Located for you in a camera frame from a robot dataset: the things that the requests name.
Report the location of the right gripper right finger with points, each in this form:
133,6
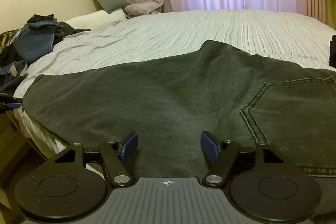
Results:
222,156

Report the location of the white pillow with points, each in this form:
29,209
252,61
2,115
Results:
95,20

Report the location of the pile of dark clothes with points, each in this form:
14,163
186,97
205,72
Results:
22,47

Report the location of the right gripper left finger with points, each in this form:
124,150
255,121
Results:
114,155

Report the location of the dark grey jeans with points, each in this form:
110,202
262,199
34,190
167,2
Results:
169,102

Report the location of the striped white bedspread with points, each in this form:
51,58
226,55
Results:
282,36

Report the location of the crumpled pink cloth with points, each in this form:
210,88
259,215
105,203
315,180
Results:
143,7

